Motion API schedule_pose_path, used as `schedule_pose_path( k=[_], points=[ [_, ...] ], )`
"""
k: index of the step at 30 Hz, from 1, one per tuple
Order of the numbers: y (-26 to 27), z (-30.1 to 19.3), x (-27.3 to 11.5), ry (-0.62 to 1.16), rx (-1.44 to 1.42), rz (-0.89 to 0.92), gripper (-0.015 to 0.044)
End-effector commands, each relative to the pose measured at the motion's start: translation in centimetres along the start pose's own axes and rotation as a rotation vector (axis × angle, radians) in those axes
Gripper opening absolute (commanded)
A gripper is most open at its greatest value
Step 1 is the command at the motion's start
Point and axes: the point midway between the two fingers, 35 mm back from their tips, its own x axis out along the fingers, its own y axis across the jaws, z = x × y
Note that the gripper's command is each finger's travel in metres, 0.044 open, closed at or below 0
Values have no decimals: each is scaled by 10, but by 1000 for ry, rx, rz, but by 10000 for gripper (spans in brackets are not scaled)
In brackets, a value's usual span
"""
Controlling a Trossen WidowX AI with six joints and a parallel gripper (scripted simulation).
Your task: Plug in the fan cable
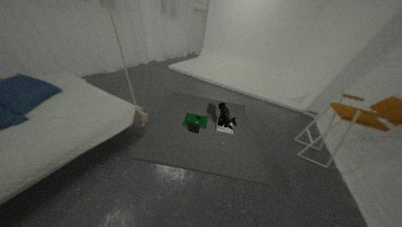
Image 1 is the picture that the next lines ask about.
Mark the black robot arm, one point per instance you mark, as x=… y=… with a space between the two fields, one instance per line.
x=224 y=113

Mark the green circuit board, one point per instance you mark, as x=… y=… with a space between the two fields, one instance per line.
x=193 y=118

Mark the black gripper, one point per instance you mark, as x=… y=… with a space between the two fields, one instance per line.
x=228 y=121

